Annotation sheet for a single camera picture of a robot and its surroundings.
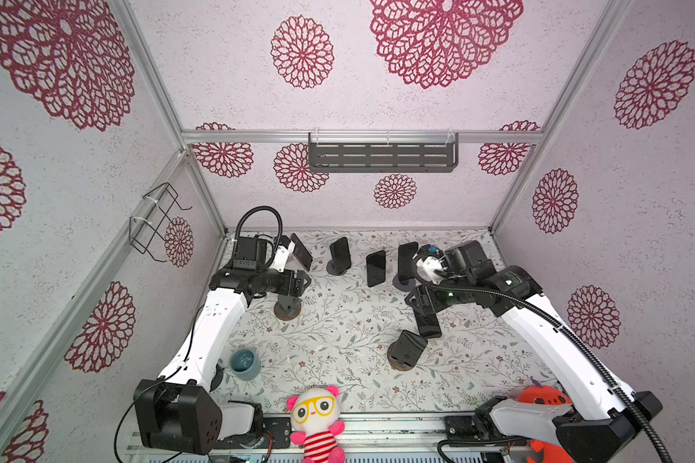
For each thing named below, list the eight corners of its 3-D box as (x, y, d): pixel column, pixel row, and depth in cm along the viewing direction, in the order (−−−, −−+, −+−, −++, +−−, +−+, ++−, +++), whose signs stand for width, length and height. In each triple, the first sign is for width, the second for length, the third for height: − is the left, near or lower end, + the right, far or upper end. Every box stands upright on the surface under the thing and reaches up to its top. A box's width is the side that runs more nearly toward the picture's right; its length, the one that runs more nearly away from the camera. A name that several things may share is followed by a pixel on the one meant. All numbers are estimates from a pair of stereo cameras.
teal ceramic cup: (233, 380, 84) (225, 373, 79) (238, 356, 89) (232, 347, 84) (258, 380, 84) (252, 373, 79) (262, 356, 89) (257, 347, 84)
